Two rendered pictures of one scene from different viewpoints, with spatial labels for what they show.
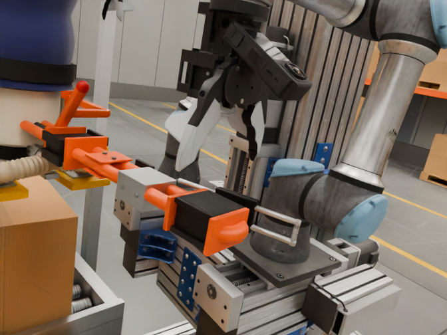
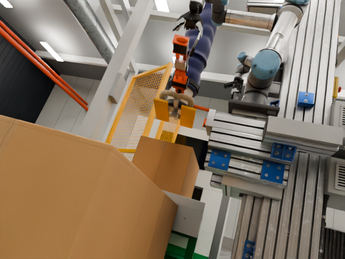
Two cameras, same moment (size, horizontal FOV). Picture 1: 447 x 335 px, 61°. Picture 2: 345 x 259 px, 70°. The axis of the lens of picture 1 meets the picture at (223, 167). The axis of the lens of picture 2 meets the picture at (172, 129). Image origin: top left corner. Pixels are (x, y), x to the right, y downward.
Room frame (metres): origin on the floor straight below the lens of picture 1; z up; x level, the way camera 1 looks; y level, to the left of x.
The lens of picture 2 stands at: (0.00, -0.91, 0.47)
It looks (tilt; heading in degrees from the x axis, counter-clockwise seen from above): 19 degrees up; 58
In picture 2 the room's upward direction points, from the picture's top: 18 degrees clockwise
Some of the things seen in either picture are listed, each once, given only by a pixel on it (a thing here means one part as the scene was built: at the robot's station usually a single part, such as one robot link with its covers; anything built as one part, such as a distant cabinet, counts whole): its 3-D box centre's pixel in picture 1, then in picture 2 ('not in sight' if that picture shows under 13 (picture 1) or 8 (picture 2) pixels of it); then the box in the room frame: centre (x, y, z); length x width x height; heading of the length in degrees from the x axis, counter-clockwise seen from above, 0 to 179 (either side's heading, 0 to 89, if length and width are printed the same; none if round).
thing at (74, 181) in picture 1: (56, 157); (188, 115); (0.91, 0.42, 1.15); 0.34 x 0.10 x 0.05; 52
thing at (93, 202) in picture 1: (90, 244); (218, 228); (1.63, 0.57, 0.50); 0.07 x 0.07 x 1.00; 46
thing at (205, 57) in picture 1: (226, 55); (193, 17); (0.49, 0.02, 1.47); 0.09 x 0.08 x 0.12; 52
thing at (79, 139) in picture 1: (75, 146); (179, 81); (0.68, 0.28, 1.26); 0.10 x 0.08 x 0.06; 142
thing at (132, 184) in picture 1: (146, 188); (180, 62); (0.55, 0.11, 1.25); 0.07 x 0.07 x 0.04; 52
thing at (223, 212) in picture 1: (205, 219); (180, 45); (0.47, 0.01, 1.25); 0.08 x 0.07 x 0.05; 52
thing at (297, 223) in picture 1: (206, 196); (192, 55); (0.55, 0.02, 1.25); 0.31 x 0.03 x 0.05; 65
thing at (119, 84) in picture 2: not in sight; (117, 88); (0.73, 1.67, 1.62); 0.20 x 0.05 x 0.30; 46
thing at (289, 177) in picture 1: (296, 187); (257, 84); (0.86, -0.18, 1.20); 0.13 x 0.12 x 0.14; 45
